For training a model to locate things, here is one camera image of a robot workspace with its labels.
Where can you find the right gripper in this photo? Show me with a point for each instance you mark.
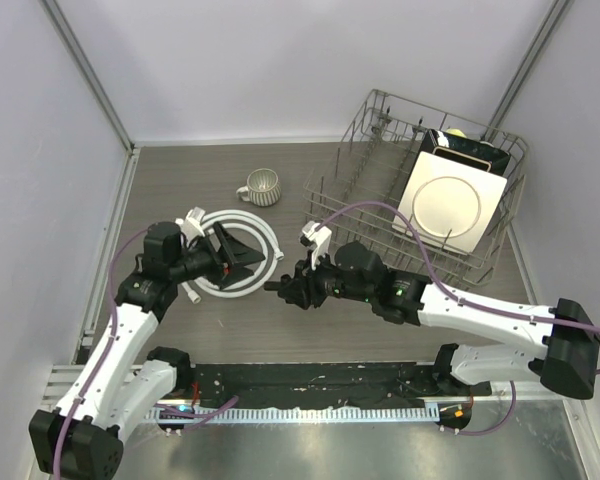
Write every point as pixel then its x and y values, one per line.
pixel 303 288

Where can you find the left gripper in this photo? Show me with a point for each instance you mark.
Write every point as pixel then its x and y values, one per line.
pixel 222 274

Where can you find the black T-shaped hose connector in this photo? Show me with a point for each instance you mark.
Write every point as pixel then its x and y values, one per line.
pixel 281 287

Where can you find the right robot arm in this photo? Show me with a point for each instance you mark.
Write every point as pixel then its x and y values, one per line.
pixel 552 344

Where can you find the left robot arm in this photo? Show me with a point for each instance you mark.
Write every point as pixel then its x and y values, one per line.
pixel 84 436

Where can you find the striped ceramic mug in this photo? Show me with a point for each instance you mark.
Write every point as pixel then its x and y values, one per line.
pixel 262 188

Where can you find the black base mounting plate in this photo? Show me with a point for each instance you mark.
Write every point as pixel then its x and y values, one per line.
pixel 366 385

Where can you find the white square plate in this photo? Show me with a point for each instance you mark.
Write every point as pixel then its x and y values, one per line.
pixel 449 204

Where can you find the black square plate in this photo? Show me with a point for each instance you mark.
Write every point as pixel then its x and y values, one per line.
pixel 465 151

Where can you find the yellow-green cup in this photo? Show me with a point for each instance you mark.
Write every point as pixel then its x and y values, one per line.
pixel 456 132

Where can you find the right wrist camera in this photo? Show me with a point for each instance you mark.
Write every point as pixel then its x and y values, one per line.
pixel 317 240

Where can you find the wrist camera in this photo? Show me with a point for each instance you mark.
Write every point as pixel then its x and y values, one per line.
pixel 191 225
pixel 317 240

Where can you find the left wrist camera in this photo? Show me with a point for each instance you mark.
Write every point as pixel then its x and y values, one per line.
pixel 191 225

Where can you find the white slotted cable duct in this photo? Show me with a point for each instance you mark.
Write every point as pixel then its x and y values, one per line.
pixel 184 414

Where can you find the grey wire dish rack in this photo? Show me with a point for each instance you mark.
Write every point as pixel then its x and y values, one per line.
pixel 372 164

